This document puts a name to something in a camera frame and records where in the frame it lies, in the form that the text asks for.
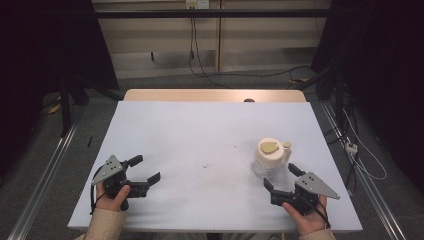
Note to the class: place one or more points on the person's right hand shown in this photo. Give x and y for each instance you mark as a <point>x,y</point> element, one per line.
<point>306,220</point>

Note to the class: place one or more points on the small dark round knob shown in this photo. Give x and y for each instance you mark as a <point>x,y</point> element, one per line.
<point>249,100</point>

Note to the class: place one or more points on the small black stick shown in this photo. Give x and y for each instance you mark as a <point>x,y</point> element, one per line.
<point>89,141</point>

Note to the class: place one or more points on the aluminium floor rail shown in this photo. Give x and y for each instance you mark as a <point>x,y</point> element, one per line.
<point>43,176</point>
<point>370,190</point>

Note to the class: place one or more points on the white power strip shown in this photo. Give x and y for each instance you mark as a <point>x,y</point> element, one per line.
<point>351,148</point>

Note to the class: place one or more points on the white wall socket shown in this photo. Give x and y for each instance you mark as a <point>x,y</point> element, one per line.
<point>197,3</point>

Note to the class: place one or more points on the black metal stand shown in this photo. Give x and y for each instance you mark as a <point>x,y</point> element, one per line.
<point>65,106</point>

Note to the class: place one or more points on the black horizontal bar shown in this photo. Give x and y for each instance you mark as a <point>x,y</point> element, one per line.
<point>213,13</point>

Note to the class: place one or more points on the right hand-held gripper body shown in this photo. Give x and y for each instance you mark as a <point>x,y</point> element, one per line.
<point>310,190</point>

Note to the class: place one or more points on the clear bottle with cream lid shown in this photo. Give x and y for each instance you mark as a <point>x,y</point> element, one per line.
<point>270,155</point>

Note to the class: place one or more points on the black curtain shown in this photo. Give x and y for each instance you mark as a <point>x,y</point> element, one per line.
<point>380,66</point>
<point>43,66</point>

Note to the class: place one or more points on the person's left hand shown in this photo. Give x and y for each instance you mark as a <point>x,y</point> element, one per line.
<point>111,200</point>

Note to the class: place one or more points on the wooden table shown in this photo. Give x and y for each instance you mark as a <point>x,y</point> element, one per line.
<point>213,95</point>

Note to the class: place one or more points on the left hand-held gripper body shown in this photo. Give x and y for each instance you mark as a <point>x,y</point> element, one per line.
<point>111,168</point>

